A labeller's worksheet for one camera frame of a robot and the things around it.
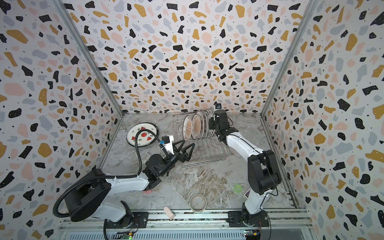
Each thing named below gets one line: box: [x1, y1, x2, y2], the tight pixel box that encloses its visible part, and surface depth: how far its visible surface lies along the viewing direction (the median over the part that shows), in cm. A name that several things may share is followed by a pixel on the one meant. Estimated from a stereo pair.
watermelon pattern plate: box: [127, 122, 159, 147], surface depth 108 cm
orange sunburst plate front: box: [182, 115, 193, 142], surface depth 105 cm
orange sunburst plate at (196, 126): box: [191, 113, 201, 140], surface depth 105 cm
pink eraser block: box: [163, 206, 175, 221], surface depth 76 cm
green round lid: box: [233, 184, 243, 194], surface depth 87 cm
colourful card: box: [244, 187, 252, 199], surface depth 83 cm
